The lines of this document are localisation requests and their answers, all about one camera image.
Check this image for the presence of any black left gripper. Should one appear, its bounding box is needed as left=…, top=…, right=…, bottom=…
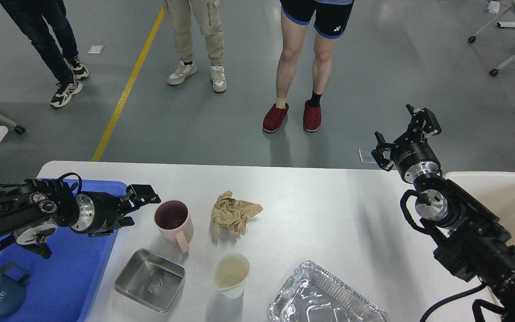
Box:
left=70, top=185, right=161, bottom=237

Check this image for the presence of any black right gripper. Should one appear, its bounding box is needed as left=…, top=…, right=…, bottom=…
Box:
left=371, top=104, right=442, bottom=183

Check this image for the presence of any pink mug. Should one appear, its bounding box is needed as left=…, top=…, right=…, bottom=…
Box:
left=154, top=200, right=194, bottom=253

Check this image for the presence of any square stainless steel tray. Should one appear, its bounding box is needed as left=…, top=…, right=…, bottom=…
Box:
left=113, top=249, right=186, bottom=312

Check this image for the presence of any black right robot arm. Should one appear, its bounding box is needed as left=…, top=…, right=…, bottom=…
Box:
left=371, top=104, right=515, bottom=322

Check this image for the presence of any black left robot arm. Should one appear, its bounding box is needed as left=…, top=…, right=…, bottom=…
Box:
left=0, top=173, right=161, bottom=258

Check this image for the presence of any clear floor plate left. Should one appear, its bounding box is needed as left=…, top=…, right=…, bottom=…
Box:
left=358, top=148, right=376, bottom=164

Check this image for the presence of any crumpled brown paper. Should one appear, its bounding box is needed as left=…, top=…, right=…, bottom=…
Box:
left=211, top=191, right=263, bottom=239

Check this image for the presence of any blue plastic bin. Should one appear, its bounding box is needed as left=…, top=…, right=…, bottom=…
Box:
left=0, top=178, right=128, bottom=322

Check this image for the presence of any white paper cup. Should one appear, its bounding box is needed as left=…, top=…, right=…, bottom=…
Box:
left=212, top=253, right=251, bottom=299

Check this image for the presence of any white chair base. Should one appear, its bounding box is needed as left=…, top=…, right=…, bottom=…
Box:
left=466, top=0, right=515, bottom=80

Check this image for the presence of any person in black shorts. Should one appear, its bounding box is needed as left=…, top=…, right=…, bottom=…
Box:
left=262, top=0, right=355, bottom=134

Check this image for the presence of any white paper scrap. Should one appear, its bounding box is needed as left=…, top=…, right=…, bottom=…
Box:
left=87, top=45, right=105, bottom=55

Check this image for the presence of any aluminium foil tray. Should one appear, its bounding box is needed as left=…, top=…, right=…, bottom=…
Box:
left=267, top=261, right=389, bottom=322

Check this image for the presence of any person in khaki trousers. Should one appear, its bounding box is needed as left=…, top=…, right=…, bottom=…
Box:
left=163, top=0, right=228, bottom=93

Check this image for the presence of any person in dark jeans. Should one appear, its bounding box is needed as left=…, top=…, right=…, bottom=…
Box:
left=0, top=0, right=89, bottom=108

